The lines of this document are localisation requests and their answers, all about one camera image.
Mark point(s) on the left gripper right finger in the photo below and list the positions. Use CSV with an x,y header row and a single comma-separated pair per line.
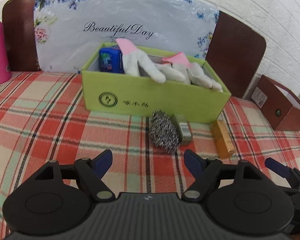
x,y
204,171

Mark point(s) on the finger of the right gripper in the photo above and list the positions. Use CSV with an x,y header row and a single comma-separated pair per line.
x,y
280,169

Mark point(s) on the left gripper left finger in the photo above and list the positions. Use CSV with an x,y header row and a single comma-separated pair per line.
x,y
90,173

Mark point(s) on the small gold box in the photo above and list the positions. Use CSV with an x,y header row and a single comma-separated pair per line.
x,y
224,145

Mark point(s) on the blue mentos gum box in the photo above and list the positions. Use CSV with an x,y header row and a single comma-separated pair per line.
x,y
110,60

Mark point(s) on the white glove pink cuff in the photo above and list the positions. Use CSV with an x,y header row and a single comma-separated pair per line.
x,y
133,58

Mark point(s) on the small grey metallic box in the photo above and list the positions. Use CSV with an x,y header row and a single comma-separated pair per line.
x,y
183,129

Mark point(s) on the steel wool scrubber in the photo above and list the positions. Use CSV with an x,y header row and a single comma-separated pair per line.
x,y
163,133

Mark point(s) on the brown cardboard box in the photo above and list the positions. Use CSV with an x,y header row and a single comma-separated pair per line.
x,y
279,105

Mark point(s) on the plaid bed sheet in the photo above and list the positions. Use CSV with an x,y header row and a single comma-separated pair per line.
x,y
43,117

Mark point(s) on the light green storage box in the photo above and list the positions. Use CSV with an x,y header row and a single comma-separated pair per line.
x,y
140,95

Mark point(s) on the brown wooden headboard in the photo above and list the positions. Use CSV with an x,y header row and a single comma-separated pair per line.
x,y
235,52

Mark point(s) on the floral Beautiful Day pillow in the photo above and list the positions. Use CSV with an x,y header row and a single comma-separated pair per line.
x,y
68,32

